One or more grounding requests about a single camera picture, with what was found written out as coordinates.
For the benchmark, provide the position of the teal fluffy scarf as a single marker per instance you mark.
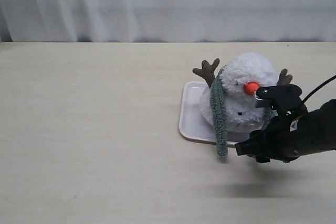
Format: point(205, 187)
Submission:
point(231, 101)

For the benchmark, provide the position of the white plastic tray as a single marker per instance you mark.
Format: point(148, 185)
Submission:
point(192, 126)

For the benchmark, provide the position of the white curtain backdrop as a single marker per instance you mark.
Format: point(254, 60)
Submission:
point(167, 20)

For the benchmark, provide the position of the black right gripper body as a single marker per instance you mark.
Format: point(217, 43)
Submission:
point(294, 132)

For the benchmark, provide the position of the white plush snowman toy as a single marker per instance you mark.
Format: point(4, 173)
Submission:
point(209, 70)

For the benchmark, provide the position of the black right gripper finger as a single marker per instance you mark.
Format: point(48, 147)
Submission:
point(249, 148)

